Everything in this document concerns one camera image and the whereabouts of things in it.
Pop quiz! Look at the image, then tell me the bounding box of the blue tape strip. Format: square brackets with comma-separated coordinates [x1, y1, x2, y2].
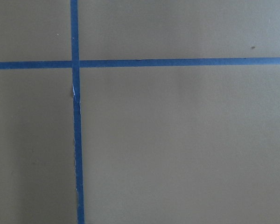
[70, 0, 85, 224]
[0, 57, 280, 70]

